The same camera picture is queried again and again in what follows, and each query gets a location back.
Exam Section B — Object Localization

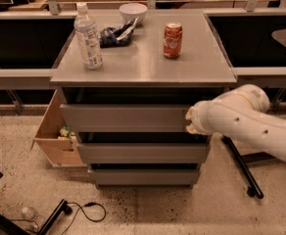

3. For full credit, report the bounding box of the grey top drawer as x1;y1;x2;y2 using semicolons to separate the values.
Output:
60;104;190;133

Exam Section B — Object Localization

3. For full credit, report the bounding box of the grey drawer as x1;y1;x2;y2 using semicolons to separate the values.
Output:
77;143;210;164
88;170;200;186
60;104;190;133

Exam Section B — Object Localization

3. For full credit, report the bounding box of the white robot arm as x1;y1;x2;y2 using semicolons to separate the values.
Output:
185;84;286;163

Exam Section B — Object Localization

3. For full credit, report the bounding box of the grey drawer cabinet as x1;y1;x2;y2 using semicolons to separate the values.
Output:
49;7;238;189

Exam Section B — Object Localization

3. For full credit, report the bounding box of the grey bottom drawer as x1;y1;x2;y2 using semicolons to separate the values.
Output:
88;170;200;186

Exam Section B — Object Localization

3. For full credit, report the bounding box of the grey middle drawer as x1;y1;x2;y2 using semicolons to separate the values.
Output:
77;143;210;164

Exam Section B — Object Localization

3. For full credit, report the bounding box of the orange soda can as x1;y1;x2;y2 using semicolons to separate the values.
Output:
164;23;182;59

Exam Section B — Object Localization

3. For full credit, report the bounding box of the black metal floor bar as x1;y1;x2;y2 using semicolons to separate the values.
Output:
222;136;263;199

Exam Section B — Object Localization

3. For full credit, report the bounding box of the crumpled dark chip bag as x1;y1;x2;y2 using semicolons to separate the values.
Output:
99;18;138;48

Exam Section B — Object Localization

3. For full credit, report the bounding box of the white bowl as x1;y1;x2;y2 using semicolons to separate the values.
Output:
119;3;148;25

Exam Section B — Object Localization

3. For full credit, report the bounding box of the cardboard box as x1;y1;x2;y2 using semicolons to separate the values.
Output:
34;92;85;166

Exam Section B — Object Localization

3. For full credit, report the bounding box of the clear plastic water bottle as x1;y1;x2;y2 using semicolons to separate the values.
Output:
73;2;103;70

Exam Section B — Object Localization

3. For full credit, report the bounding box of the black stand leg left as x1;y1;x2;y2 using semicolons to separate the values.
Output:
37;199;72;235

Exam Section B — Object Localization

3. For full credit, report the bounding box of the plastic bottle on floor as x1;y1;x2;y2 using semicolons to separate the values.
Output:
22;207;39;230

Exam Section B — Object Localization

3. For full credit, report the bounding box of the black floor cable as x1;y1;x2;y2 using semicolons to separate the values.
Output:
59;202;107;235

